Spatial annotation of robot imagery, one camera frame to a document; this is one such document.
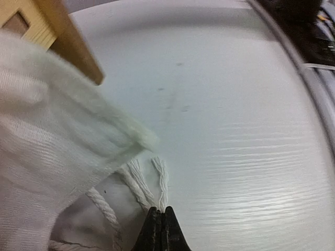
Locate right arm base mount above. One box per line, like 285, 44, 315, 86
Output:
257, 1, 334, 66

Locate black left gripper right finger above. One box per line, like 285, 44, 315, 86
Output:
161, 206, 191, 251

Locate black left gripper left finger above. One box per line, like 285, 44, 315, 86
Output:
132, 207, 162, 251

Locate wooden pet bed frame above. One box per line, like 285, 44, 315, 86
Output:
1, 0, 104, 85

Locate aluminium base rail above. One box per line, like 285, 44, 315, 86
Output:
248, 1, 334, 146

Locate white cushion tie cords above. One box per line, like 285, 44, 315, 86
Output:
48, 155, 171, 251

